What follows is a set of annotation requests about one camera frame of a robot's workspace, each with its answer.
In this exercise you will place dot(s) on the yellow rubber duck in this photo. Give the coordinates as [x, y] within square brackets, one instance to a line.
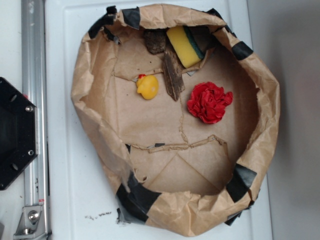
[147, 86]

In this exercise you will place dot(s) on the long brown wood piece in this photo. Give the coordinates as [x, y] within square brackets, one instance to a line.
[173, 74]

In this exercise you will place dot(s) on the white tray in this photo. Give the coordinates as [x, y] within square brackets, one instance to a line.
[83, 206]

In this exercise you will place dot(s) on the metal corner bracket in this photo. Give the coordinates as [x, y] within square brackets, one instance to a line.
[31, 224]

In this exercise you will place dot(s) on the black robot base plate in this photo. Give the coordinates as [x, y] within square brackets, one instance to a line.
[18, 142]

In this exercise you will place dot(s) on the aluminium extrusion rail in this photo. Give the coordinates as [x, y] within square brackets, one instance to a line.
[36, 174]

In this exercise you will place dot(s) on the red crumpled paper flower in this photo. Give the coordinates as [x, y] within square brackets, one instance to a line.
[208, 102]

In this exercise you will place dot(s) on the yellow green sponge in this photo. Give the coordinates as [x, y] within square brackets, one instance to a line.
[185, 46]

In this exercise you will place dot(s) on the brown paper bag bin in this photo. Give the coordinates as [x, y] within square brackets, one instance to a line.
[186, 179]

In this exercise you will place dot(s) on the dark brown bark chunk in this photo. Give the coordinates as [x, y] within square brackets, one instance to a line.
[155, 40]

